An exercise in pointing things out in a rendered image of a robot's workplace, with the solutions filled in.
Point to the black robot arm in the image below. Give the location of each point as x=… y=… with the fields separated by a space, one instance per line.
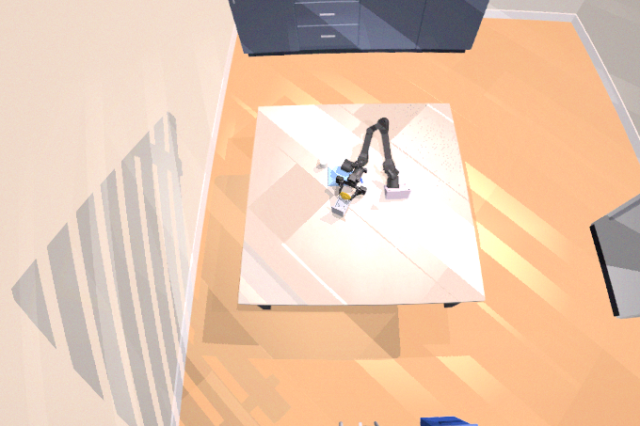
x=382 y=125

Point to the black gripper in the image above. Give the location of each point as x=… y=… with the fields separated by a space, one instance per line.
x=360 y=190

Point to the white dish rack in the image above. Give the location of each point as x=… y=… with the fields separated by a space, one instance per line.
x=340 y=206

